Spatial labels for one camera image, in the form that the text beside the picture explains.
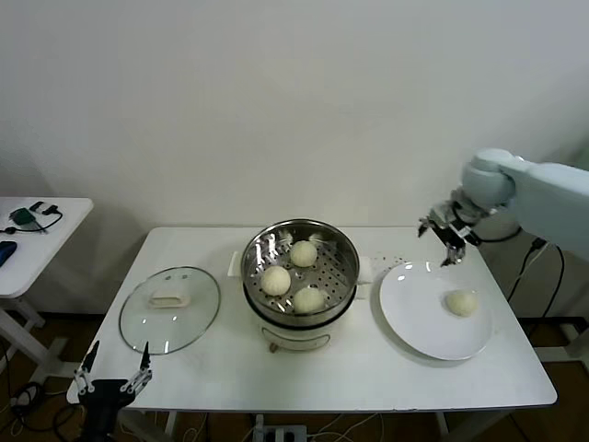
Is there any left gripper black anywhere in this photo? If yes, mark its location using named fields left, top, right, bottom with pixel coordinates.
left=73, top=340, right=155, bottom=442

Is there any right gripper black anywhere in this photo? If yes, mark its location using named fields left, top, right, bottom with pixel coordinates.
left=417, top=215, right=483, bottom=269

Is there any white steamed baozi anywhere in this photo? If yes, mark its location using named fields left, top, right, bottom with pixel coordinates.
left=260, top=265, right=293, bottom=296
left=289, top=239, right=318, bottom=268
left=293, top=285, right=327, bottom=315
left=445, top=288, right=479, bottom=319

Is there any glass lid cream handle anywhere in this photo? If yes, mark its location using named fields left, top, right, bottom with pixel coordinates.
left=119, top=265, right=223, bottom=355

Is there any stainless steel steamer basket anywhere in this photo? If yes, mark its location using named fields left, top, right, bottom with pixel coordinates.
left=228, top=219, right=374, bottom=326

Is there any white round plate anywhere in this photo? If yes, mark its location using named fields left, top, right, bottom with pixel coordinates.
left=378, top=261, right=493, bottom=362

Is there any white side table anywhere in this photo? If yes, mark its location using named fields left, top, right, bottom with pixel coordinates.
left=0, top=196, right=96, bottom=383

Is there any blue object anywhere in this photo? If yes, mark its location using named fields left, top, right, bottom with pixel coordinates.
left=0, top=239, right=19, bottom=267

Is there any grey power strip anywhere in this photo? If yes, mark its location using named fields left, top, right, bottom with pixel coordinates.
left=250, top=423, right=308, bottom=442

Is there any green electronic device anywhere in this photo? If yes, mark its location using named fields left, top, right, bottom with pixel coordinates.
left=9, top=207, right=37, bottom=227

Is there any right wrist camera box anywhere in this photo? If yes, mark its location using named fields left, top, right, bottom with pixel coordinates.
left=432, top=201, right=461, bottom=221

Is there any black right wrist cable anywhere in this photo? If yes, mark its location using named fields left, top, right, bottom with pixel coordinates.
left=473, top=225, right=524, bottom=244

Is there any black power adapter with cable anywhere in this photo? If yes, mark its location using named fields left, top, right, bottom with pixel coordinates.
left=505, top=235, right=565, bottom=320

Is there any white plug black floor cable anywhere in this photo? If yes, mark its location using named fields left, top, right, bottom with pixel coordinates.
left=0, top=379, right=77, bottom=434

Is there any black cable with connector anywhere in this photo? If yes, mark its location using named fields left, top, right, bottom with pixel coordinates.
left=0, top=204, right=64, bottom=235

